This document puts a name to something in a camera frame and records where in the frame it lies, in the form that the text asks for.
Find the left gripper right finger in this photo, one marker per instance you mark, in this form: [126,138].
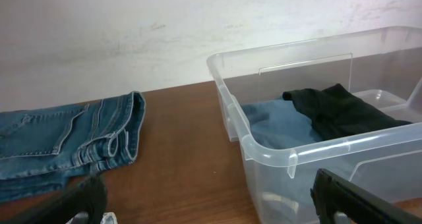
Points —
[337,200]

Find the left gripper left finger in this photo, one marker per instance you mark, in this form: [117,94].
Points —
[84,202]

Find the black garment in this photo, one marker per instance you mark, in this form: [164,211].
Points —
[336,113]

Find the teal blue shirt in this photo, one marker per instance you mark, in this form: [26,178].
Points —
[280,125]

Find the clear plastic storage container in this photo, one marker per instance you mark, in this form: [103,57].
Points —
[382,67]

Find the dark blue folded jeans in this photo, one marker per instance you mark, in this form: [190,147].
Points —
[42,149]

